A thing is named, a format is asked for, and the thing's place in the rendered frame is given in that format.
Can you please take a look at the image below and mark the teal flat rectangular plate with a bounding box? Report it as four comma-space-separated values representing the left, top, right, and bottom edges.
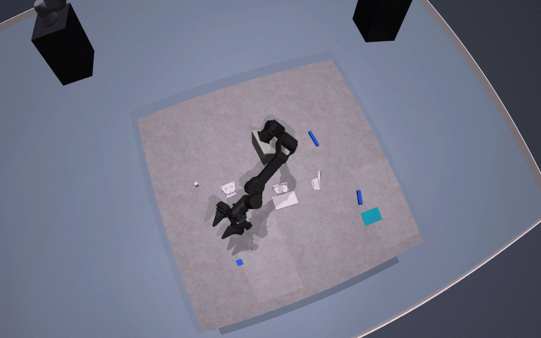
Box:
361, 207, 382, 226

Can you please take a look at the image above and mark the blue rectangular block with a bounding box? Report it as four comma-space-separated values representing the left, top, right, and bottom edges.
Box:
308, 131, 319, 146
356, 190, 363, 205

